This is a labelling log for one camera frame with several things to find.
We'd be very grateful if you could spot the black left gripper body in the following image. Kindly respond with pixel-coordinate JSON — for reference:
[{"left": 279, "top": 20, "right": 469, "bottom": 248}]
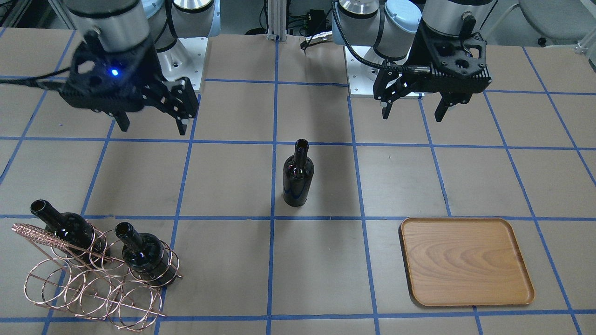
[{"left": 373, "top": 19, "right": 492, "bottom": 105}]

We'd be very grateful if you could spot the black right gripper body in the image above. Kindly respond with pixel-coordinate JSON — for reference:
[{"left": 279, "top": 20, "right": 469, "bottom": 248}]
[{"left": 58, "top": 35, "right": 199, "bottom": 120}]

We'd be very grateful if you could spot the dark wine bottle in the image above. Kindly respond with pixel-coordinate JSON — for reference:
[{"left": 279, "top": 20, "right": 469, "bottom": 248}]
[
  {"left": 283, "top": 139, "right": 314, "bottom": 207},
  {"left": 115, "top": 222, "right": 176, "bottom": 288},
  {"left": 30, "top": 199, "right": 106, "bottom": 253}
]

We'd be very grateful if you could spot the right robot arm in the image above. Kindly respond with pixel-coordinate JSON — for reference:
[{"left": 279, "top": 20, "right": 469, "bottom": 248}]
[{"left": 59, "top": 0, "right": 221, "bottom": 135}]

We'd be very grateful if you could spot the wooden tray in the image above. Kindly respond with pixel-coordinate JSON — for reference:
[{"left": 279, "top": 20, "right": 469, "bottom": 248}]
[{"left": 400, "top": 218, "right": 535, "bottom": 307}]

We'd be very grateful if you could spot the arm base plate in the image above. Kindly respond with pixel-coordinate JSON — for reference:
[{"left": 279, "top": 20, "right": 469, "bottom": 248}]
[
  {"left": 344, "top": 45, "right": 383, "bottom": 98},
  {"left": 157, "top": 37, "right": 209, "bottom": 93}
]

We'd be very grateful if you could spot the braided black cable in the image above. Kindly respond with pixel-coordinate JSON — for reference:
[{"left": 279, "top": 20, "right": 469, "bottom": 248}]
[{"left": 331, "top": 0, "right": 431, "bottom": 75}]

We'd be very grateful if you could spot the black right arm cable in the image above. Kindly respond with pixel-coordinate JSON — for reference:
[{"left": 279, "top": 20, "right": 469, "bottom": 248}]
[{"left": 0, "top": 77, "right": 70, "bottom": 91}]

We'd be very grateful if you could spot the aluminium frame post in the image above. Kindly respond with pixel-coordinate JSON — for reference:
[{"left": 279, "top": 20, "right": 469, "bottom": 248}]
[{"left": 266, "top": 0, "right": 289, "bottom": 44}]

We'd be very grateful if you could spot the copper wire bottle basket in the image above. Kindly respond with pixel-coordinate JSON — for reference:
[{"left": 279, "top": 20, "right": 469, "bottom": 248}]
[{"left": 12, "top": 223, "right": 165, "bottom": 332}]

